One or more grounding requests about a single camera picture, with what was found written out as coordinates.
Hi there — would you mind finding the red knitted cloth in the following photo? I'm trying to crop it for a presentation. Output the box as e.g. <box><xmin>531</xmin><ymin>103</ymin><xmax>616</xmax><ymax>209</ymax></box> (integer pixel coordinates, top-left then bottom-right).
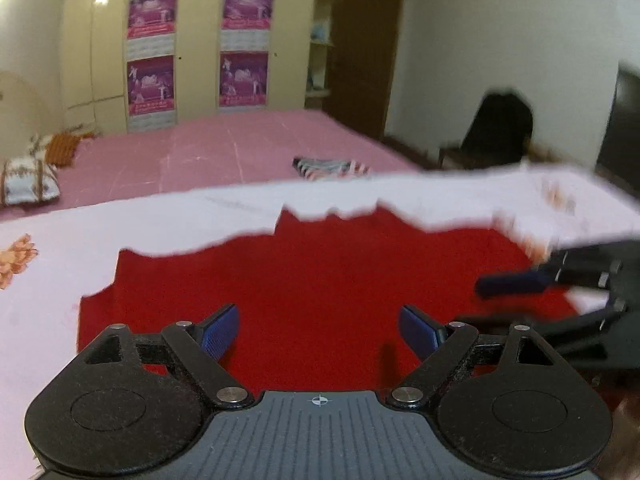
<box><xmin>77</xmin><ymin>208</ymin><xmax>575</xmax><ymax>392</ymax></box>

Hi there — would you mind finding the black glossy cabinet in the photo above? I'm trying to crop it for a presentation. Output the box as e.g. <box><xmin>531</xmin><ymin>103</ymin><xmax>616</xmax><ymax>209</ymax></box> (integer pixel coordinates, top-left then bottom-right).
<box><xmin>597</xmin><ymin>64</ymin><xmax>640</xmax><ymax>196</ymax></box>

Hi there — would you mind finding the black chair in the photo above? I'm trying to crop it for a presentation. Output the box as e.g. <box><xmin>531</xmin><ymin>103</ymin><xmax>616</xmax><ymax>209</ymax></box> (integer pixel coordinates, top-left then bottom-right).
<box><xmin>438</xmin><ymin>89</ymin><xmax>534</xmax><ymax>170</ymax></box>

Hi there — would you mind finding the white floral bed sheet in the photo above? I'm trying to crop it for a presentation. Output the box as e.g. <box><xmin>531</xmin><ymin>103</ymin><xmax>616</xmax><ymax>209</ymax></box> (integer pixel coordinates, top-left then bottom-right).
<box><xmin>1</xmin><ymin>165</ymin><xmax>639</xmax><ymax>479</ymax></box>

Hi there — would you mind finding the pink bed cover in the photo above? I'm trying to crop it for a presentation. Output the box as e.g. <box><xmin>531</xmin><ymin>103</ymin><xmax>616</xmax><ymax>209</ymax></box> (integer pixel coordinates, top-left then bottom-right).
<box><xmin>1</xmin><ymin>110</ymin><xmax>418</xmax><ymax>221</ymax></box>

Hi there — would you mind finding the striped folded cloth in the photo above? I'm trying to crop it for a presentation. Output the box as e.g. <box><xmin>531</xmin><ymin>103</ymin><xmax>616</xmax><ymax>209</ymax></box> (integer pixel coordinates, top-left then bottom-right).
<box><xmin>292</xmin><ymin>157</ymin><xmax>370</xmax><ymax>181</ymax></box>

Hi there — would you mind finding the orange patterned pillow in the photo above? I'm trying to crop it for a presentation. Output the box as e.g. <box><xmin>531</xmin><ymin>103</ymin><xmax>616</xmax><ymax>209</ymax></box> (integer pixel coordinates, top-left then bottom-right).
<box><xmin>43</xmin><ymin>131</ymin><xmax>99</xmax><ymax>168</ymax></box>

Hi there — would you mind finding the white patterned pillow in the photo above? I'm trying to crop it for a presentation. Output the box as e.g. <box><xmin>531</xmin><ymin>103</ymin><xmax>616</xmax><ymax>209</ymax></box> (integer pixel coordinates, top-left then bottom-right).
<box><xmin>1</xmin><ymin>134</ymin><xmax>61</xmax><ymax>207</ymax></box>

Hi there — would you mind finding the cream corner shelf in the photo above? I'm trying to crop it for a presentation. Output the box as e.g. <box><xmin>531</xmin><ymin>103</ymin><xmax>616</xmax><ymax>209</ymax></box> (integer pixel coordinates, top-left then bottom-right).
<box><xmin>305</xmin><ymin>0</ymin><xmax>341</xmax><ymax>110</ymax></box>

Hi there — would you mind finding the lower left purple poster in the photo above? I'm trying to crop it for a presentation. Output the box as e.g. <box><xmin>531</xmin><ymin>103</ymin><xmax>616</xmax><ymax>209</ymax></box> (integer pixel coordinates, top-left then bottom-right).
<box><xmin>127</xmin><ymin>55</ymin><xmax>175</xmax><ymax>117</ymax></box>

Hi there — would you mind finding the purple poster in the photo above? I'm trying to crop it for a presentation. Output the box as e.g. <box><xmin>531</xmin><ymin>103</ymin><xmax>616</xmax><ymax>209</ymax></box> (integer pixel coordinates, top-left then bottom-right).
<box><xmin>222</xmin><ymin>0</ymin><xmax>273</xmax><ymax>30</ymax></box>
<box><xmin>127</xmin><ymin>55</ymin><xmax>175</xmax><ymax>117</ymax></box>
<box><xmin>127</xmin><ymin>0</ymin><xmax>178</xmax><ymax>40</ymax></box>
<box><xmin>219</xmin><ymin>52</ymin><xmax>269</xmax><ymax>108</ymax></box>

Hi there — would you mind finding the lower right purple poster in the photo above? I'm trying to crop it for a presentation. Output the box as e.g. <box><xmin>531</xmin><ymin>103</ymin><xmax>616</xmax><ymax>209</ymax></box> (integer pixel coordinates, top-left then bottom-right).
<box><xmin>219</xmin><ymin>52</ymin><xmax>269</xmax><ymax>108</ymax></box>

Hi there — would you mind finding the brown wooden door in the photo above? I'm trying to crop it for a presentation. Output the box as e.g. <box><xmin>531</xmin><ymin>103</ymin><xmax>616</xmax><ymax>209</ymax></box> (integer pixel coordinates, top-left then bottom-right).
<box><xmin>323</xmin><ymin>0</ymin><xmax>402</xmax><ymax>141</ymax></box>

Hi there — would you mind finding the cream round headboard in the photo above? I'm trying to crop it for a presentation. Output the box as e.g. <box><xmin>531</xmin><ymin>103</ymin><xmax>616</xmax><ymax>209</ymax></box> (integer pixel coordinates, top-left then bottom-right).
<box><xmin>0</xmin><ymin>70</ymin><xmax>62</xmax><ymax>162</ymax></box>

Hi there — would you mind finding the cream wardrobe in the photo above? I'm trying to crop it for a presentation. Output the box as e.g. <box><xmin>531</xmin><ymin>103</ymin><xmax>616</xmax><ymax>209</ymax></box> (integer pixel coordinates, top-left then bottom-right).
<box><xmin>60</xmin><ymin>0</ymin><xmax>314</xmax><ymax>134</ymax></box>

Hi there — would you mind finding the upper left purple poster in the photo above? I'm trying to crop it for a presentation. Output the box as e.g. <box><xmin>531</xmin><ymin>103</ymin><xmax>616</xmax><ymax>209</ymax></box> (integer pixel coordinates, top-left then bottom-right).
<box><xmin>127</xmin><ymin>0</ymin><xmax>178</xmax><ymax>40</ymax></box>

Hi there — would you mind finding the upper right purple poster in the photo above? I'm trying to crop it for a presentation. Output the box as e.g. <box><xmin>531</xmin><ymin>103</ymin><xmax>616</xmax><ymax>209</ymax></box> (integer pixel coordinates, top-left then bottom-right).
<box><xmin>222</xmin><ymin>0</ymin><xmax>273</xmax><ymax>30</ymax></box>

